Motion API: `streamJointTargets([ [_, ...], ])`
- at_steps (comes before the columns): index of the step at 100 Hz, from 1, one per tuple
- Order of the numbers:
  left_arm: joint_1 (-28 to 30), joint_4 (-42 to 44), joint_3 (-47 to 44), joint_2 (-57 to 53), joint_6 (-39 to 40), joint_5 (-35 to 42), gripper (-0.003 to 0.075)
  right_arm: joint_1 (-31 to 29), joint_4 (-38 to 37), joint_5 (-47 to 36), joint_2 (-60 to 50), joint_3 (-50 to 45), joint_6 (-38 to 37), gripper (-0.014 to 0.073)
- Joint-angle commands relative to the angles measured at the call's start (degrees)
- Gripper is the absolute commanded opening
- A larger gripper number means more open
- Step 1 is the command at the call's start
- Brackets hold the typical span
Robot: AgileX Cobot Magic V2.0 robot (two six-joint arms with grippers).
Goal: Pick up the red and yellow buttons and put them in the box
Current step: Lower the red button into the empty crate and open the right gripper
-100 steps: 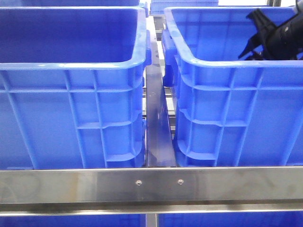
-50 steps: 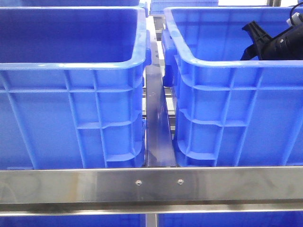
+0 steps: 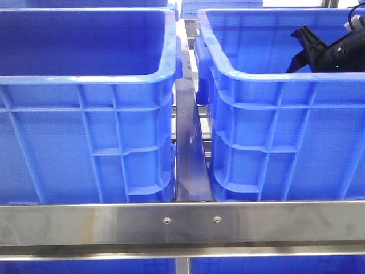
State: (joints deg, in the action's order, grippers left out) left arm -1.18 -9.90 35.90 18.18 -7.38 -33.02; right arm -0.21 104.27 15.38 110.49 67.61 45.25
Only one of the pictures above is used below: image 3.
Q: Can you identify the steel rack front rail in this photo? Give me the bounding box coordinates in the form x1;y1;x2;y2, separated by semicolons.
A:
1;200;364;261

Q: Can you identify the blue front right bin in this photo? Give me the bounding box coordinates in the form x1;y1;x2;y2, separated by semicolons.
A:
195;8;364;201

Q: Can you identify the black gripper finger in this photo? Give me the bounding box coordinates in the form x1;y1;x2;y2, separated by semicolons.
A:
286;51;312;73
291;25;327;57

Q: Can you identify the blue bin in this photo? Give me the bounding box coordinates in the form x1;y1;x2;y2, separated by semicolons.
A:
195;8;364;201
1;8;182;206

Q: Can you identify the blue bin at left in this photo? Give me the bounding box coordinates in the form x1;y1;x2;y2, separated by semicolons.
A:
1;8;182;206

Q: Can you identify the steel rack centre divider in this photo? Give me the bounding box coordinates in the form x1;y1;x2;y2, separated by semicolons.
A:
173;19;213;203

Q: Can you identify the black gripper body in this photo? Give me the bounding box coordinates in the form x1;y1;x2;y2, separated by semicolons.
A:
311;29;364;72

